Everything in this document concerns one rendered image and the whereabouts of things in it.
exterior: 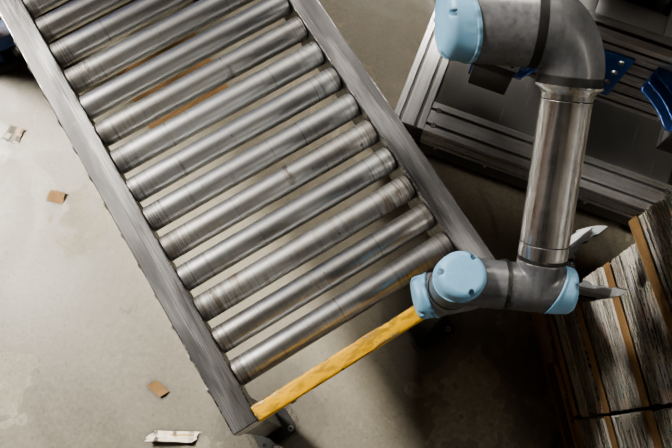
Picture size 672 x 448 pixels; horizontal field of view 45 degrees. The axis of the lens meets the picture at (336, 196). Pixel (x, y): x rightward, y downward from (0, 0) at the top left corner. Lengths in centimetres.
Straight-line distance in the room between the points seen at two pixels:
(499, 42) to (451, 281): 35
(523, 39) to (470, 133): 102
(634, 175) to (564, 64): 108
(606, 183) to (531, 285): 98
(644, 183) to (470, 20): 119
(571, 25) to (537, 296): 40
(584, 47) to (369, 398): 130
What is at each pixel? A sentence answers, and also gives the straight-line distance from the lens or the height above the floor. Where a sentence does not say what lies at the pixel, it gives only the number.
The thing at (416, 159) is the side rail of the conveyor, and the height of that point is 80.
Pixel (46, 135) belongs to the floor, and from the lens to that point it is 251.
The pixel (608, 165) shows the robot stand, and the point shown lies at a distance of 222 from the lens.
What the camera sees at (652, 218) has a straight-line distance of 144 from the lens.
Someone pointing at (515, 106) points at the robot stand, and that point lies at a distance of 223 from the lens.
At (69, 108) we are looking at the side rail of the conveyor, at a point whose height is 80.
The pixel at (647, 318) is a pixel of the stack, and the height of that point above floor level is 75.
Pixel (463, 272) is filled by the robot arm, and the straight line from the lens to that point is 122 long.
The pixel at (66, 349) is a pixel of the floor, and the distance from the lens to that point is 233.
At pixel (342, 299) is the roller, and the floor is 80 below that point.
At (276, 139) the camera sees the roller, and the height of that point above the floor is 80.
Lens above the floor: 220
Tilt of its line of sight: 73 degrees down
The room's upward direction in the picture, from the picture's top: 2 degrees clockwise
